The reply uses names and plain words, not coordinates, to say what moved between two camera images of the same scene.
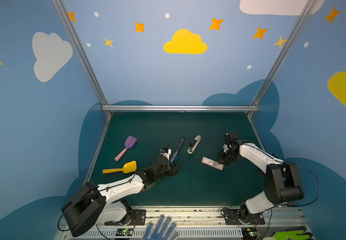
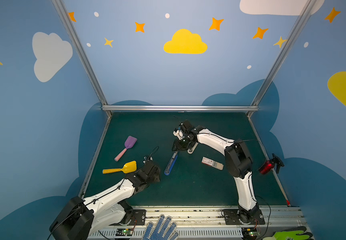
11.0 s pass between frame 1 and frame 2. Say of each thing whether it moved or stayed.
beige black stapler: stayed
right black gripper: moved
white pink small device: stayed
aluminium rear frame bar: stayed
